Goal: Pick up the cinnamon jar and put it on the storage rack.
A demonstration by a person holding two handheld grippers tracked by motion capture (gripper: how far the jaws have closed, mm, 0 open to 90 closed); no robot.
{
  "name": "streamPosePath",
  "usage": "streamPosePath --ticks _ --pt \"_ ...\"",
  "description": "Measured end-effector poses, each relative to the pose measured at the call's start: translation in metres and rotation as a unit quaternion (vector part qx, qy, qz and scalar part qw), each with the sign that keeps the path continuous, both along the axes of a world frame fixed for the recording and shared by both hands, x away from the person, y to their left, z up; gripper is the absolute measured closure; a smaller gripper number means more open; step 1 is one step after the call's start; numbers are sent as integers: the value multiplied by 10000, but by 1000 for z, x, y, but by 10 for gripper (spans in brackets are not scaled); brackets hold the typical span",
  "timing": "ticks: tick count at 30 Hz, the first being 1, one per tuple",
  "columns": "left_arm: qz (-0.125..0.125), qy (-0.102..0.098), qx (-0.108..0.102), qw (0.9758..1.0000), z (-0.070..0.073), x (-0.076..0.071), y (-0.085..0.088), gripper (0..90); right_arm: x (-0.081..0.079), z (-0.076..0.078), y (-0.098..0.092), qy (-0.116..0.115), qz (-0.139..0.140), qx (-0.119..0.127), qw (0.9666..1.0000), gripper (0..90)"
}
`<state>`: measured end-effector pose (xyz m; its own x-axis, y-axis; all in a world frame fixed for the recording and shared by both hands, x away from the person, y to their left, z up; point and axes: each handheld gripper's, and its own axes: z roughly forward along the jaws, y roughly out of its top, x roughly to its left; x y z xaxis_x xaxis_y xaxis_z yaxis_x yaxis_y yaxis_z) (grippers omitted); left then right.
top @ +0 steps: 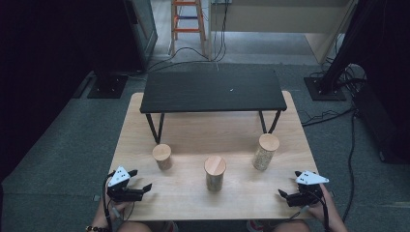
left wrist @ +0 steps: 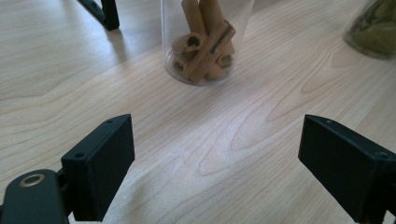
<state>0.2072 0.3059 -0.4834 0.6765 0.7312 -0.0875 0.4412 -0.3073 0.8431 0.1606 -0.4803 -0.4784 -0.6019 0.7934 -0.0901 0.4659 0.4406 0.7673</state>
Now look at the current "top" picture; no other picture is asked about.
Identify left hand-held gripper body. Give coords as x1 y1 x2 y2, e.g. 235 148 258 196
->
105 165 144 203

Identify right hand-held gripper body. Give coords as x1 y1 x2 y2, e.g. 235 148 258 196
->
286 170 330 208

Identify short glass jar wooden lid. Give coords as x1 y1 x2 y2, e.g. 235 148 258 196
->
152 143 173 171

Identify tall glass jar with grains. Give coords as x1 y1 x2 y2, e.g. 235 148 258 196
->
251 132 280 172

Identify glass jar with brown sticks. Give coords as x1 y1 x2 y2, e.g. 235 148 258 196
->
203 156 227 192

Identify black shelf with metal legs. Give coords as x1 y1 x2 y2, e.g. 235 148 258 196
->
139 62 288 145

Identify person's right hand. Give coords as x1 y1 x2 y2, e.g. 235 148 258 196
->
306 186 341 224

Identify person's left hand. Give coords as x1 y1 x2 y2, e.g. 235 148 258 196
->
92 196 129 227

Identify person's right leg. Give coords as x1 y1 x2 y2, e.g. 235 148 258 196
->
260 219 313 232

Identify person's leg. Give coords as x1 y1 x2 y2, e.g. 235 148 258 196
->
260 219 313 232
116 220 168 232

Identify person's left leg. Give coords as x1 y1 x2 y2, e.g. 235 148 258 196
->
116 220 168 232

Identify red and white shoe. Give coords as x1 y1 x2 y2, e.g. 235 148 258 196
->
246 219 265 232

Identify black square stand base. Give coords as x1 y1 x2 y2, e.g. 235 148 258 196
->
304 76 348 102
86 73 130 100

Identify black box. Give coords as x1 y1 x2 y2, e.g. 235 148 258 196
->
352 81 410 165

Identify beige desk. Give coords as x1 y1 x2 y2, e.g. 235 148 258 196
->
207 0 360 65

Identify wooden ladder with orange rungs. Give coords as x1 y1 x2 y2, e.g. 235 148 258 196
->
169 0 208 57

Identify right hand-held gripper thin lanyard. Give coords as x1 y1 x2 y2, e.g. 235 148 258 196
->
279 205 311 224

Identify hand-held gripper thin lanyard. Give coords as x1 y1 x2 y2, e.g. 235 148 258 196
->
111 200 136 223
279 205 311 224

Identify left hand-held gripper thin lanyard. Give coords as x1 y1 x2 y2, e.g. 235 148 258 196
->
111 200 136 223

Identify left hand-held gripper black cable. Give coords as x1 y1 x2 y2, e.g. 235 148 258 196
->
102 172 114 232

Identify hand-held gripper black cable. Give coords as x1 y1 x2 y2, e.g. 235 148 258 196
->
307 189 332 232
102 172 114 232

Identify right hand-held gripper black cable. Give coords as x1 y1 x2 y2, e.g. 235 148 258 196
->
307 189 332 232

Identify long black floor cable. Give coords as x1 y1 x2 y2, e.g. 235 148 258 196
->
341 112 358 224

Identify wavy black floor cable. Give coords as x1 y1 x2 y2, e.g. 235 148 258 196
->
300 107 356 128

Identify tangle of black cables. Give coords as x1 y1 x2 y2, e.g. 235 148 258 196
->
324 57 369 95

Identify black slanted stand post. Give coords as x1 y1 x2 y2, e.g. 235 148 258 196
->
318 0 386 95

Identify hanging black cables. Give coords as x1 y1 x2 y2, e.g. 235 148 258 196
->
212 0 230 63

